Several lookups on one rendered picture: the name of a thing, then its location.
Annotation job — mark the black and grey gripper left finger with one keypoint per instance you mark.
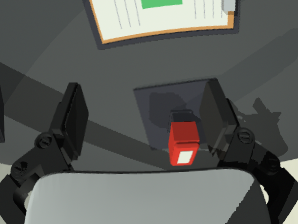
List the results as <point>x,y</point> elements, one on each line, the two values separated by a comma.
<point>54,151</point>

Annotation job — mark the red self-inking stamp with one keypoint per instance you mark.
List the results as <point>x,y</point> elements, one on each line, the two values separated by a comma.
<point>184,139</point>

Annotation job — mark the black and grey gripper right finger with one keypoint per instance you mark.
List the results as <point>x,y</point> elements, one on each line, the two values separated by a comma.
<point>235,146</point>

